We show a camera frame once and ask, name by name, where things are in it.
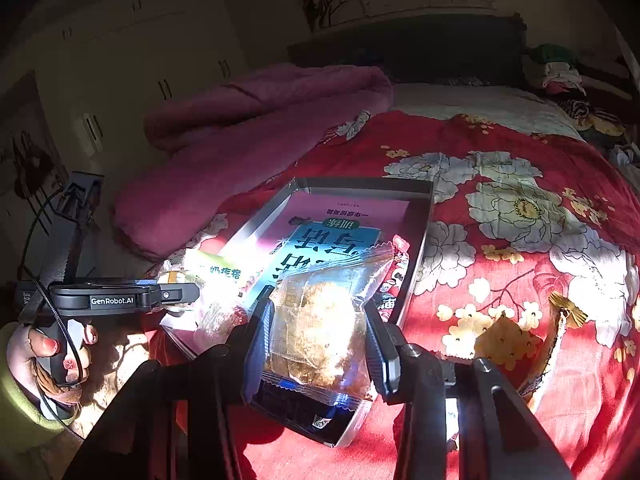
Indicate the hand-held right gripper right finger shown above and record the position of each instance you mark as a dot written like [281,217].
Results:
[385,365]

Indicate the pink quilt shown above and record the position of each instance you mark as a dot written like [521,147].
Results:
[225,150]

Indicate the white bed sheet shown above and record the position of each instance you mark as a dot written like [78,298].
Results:
[475,102]

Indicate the pink and blue book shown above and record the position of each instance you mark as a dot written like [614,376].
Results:
[345,210]

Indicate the pile of clothes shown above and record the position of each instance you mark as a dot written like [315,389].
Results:
[565,80]

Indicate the grey shallow cardboard box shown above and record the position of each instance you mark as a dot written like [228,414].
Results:
[360,185]

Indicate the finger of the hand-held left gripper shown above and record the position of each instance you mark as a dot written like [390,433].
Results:
[175,294]

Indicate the clear cake packet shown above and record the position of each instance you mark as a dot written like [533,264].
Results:
[320,320]

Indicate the gold clear snack packet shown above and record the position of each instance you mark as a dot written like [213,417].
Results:
[567,312]

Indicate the red snack packet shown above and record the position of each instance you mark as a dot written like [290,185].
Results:
[397,260]

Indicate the white wardrobe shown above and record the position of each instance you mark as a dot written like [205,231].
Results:
[150,45]

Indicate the person's left hand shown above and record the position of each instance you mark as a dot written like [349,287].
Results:
[47,347]

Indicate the dark headboard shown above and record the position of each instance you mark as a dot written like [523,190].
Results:
[400,45]

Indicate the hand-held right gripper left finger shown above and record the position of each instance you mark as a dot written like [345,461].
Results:
[257,355]

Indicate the yellow-green snack packet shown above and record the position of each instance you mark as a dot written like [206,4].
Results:
[220,272]

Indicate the red floral blanket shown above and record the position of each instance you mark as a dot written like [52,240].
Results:
[500,285]

